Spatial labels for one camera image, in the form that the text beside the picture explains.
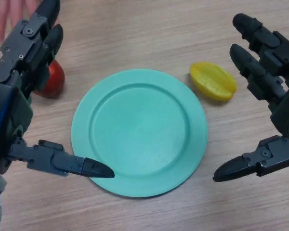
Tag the bare person hand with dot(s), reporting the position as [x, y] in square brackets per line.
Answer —
[4, 16]

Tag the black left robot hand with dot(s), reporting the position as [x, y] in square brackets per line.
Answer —
[17, 60]

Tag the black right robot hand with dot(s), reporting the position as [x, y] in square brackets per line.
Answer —
[284, 72]

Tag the red apple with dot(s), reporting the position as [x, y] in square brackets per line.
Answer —
[55, 80]

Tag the green round plate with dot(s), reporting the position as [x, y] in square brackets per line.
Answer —
[139, 134]

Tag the yellow starfruit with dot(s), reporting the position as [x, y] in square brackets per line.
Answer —
[212, 80]

